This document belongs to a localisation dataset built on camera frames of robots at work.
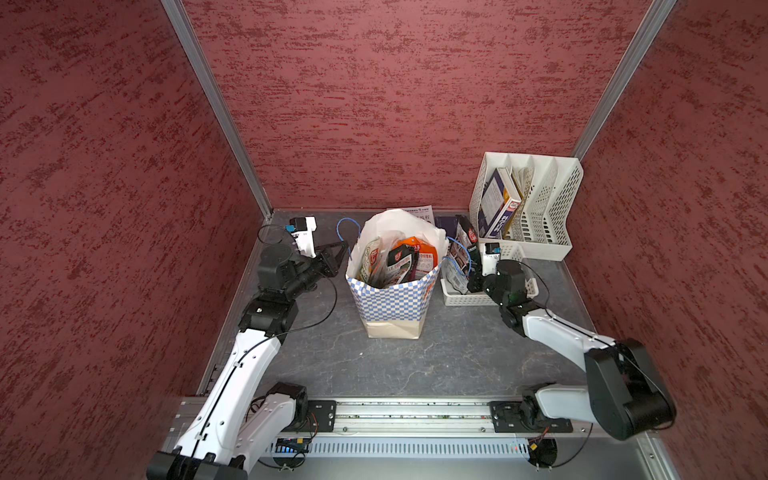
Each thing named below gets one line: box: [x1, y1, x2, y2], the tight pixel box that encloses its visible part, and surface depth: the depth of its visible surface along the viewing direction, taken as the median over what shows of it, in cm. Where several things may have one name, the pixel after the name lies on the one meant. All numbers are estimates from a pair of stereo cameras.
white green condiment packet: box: [358, 237, 384, 287], surface depth 90 cm
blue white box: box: [478, 168, 522, 239], surface depth 102 cm
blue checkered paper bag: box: [345, 259, 443, 339], surface depth 76 cm
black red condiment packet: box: [387, 244, 420, 284], surface depth 94 cm
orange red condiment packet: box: [393, 236, 439, 279], surface depth 94 cm
